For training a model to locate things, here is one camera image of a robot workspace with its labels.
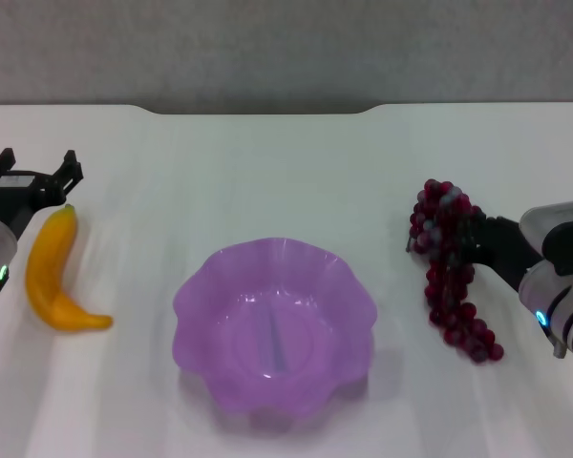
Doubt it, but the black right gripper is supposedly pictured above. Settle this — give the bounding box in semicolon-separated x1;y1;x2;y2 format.
460;209;545;292

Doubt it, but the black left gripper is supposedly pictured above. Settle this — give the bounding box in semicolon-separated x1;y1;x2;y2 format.
0;148;85;238

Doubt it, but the dark red grape bunch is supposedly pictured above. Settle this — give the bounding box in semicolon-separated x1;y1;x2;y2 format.
404;178;505;366

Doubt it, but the yellow banana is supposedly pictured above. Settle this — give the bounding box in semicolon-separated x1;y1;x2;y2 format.
25;203;115;331

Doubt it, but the purple wavy plastic bowl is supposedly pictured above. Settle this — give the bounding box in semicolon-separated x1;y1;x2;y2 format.
172;237;378;430

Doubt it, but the right wrist camera housing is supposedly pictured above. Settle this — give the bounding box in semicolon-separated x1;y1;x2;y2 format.
519;198;573;287

